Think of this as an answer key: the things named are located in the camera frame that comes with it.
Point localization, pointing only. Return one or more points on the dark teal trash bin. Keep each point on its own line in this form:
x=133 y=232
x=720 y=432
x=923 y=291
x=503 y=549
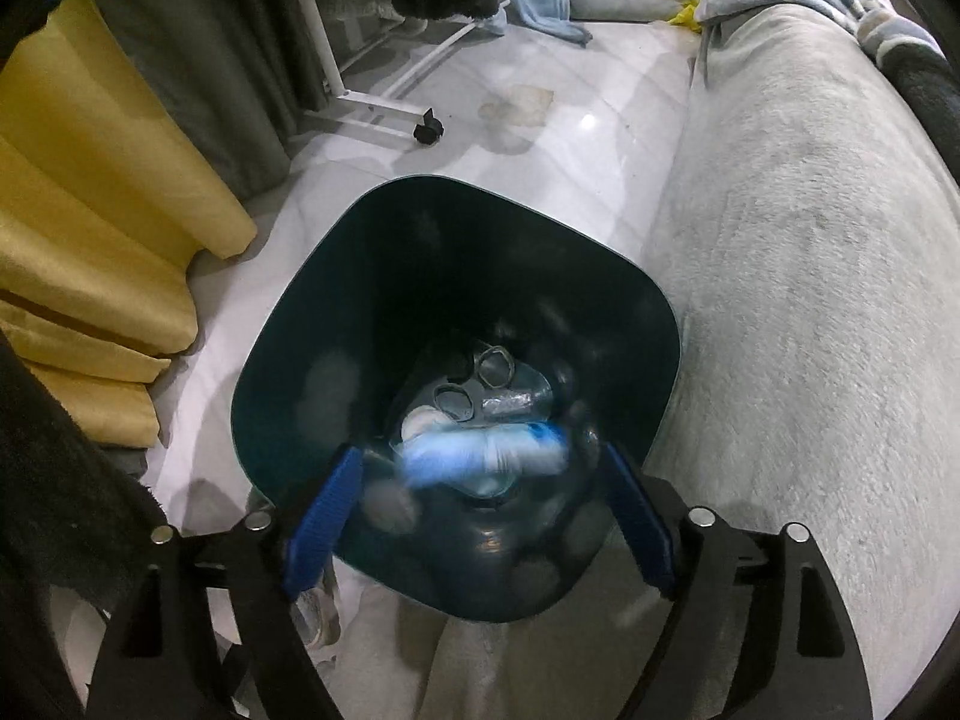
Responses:
x=435 y=299

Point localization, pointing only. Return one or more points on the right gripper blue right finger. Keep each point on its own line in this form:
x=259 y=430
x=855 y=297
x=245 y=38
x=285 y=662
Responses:
x=695 y=559

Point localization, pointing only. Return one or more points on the yellow curtain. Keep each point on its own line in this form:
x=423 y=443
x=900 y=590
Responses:
x=104 y=204

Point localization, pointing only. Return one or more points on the dark grey fleece blanket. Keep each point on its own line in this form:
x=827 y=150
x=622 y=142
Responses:
x=930 y=88

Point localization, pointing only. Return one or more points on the bed with grey sheet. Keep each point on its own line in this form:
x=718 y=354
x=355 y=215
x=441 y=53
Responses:
x=805 y=231

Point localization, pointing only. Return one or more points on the blue tissue packet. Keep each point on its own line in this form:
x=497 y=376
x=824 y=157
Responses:
x=453 y=454

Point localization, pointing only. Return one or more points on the grey hanging garment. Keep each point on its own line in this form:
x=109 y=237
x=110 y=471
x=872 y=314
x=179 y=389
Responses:
x=237 y=76

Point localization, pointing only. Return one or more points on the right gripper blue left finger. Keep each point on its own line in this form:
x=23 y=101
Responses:
x=264 y=562

